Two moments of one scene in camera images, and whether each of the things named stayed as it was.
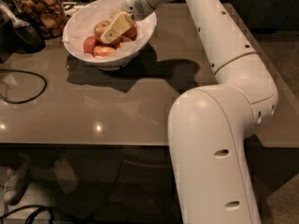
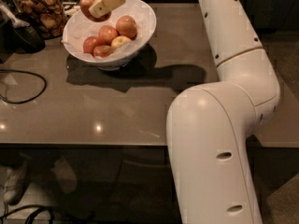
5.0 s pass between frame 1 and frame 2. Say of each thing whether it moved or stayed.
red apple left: stayed
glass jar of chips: stayed
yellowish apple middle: stayed
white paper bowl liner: stayed
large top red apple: moved
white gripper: moved
